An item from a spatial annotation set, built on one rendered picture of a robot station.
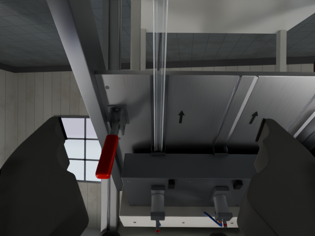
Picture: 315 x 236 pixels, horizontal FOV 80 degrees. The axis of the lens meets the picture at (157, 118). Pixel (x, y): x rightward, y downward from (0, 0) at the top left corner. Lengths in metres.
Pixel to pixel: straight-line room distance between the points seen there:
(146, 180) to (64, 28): 0.24
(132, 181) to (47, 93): 4.24
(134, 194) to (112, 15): 0.42
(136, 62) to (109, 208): 0.43
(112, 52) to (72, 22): 0.30
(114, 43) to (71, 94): 3.72
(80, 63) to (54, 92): 4.20
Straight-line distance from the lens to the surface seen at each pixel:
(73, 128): 4.14
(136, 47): 0.65
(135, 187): 0.36
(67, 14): 0.21
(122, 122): 0.27
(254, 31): 1.07
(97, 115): 0.28
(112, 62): 0.50
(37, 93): 4.67
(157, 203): 0.35
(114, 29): 0.52
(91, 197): 4.26
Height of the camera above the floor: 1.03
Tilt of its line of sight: level
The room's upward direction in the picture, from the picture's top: 179 degrees counter-clockwise
